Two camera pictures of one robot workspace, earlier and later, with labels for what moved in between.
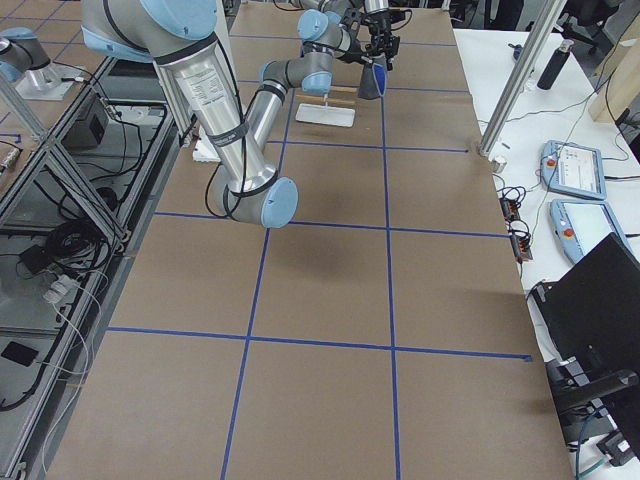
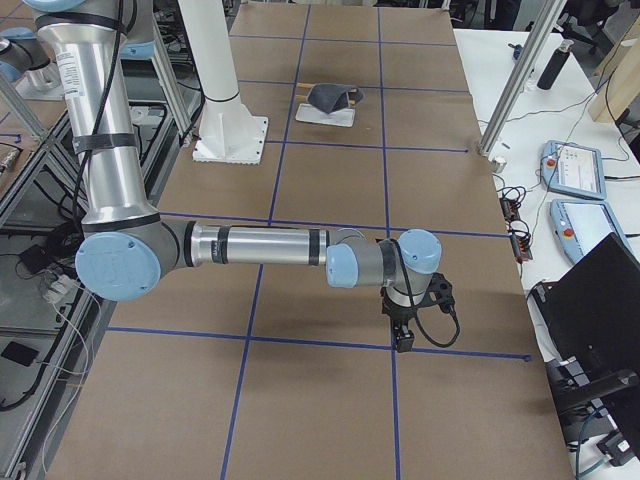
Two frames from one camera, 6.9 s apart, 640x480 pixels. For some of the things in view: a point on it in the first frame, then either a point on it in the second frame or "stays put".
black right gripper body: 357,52 to 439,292
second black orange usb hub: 509,208 stays put
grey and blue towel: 373,81 to 330,97
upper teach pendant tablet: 573,170 stays put
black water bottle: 554,65 stays put
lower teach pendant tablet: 579,223 stays put
